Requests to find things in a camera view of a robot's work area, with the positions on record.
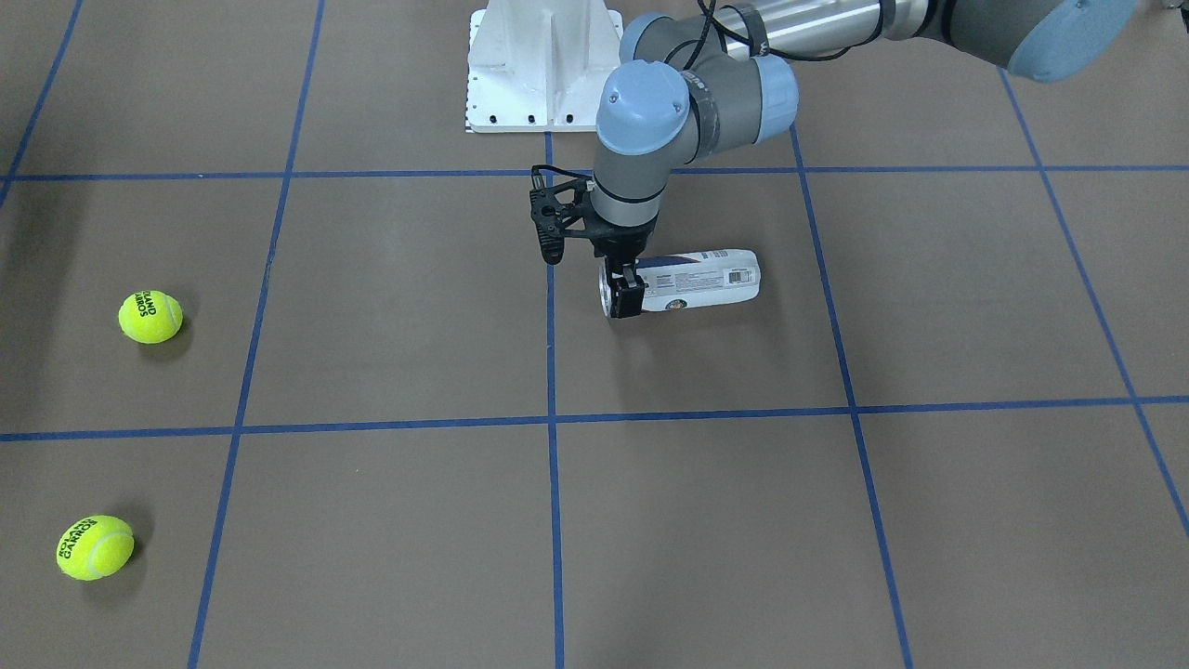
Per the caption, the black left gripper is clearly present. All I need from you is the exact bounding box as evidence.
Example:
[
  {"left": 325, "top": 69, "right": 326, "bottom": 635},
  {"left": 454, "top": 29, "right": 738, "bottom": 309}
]
[{"left": 595, "top": 221, "right": 658, "bottom": 318}]

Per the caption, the white blue tennis ball can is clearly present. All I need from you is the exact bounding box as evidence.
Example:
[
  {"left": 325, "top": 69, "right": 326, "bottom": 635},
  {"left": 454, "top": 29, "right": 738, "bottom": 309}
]
[{"left": 599, "top": 250, "right": 762, "bottom": 314}]

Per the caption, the yellow tennis ball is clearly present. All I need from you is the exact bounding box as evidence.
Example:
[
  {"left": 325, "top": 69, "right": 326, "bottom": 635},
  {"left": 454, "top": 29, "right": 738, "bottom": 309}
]
[
  {"left": 117, "top": 291, "right": 184, "bottom": 346},
  {"left": 55, "top": 515, "right": 136, "bottom": 581}
]

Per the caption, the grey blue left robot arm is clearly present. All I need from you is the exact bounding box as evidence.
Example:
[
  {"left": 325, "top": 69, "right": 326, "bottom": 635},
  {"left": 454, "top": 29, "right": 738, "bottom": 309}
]
[{"left": 586, "top": 1, "right": 1135, "bottom": 318}]

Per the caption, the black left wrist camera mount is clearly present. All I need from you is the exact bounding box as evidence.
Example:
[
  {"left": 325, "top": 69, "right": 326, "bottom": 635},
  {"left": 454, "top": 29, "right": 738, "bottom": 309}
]
[{"left": 529, "top": 164, "right": 592, "bottom": 266}]

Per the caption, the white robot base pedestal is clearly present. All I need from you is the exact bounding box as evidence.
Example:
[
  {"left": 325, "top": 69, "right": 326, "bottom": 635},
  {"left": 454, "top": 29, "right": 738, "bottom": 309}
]
[{"left": 464, "top": 1, "right": 624, "bottom": 133}]

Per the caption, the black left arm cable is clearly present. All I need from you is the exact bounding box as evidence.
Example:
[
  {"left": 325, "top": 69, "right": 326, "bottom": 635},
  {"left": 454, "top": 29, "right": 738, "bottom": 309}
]
[{"left": 687, "top": 0, "right": 879, "bottom": 67}]

